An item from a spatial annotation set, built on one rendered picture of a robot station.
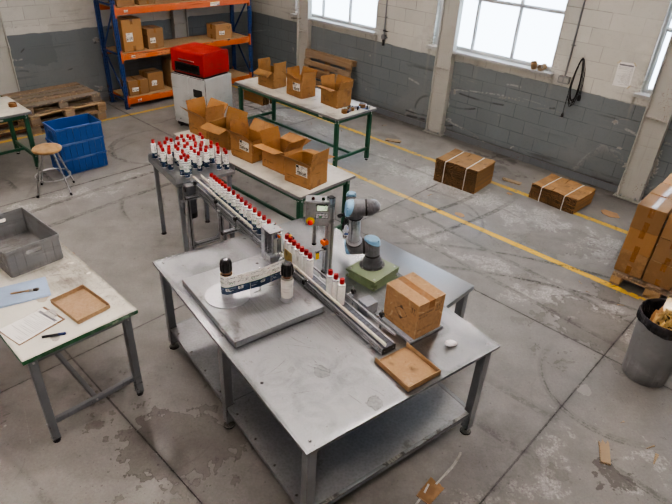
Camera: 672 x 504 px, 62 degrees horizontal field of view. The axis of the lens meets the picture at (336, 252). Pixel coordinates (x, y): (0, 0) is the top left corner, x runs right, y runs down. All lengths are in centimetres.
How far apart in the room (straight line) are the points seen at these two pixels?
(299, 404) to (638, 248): 408
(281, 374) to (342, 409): 44
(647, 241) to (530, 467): 282
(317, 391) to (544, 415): 201
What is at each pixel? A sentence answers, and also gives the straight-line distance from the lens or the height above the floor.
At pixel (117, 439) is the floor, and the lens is 433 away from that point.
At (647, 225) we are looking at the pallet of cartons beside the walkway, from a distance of 616.
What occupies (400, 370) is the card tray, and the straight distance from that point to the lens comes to 347.
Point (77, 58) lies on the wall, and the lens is 1097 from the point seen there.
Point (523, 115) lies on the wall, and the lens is 892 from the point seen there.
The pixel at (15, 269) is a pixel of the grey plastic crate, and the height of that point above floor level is 87.
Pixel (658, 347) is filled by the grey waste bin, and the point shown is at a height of 43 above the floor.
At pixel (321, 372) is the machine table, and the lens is 341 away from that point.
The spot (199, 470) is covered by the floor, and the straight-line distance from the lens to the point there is 405.
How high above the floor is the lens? 320
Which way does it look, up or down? 32 degrees down
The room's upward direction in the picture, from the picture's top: 3 degrees clockwise
